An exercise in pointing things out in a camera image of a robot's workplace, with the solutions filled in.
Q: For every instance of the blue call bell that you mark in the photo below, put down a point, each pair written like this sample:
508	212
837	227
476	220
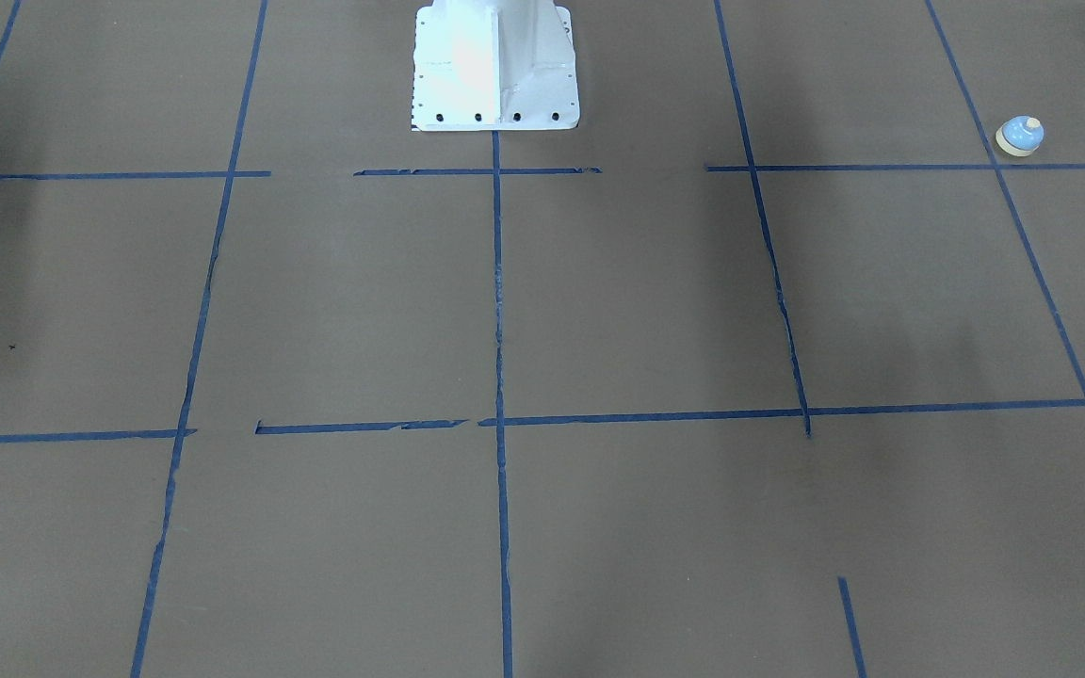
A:
1020	136

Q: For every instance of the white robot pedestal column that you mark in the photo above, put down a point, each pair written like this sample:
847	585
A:
494	65

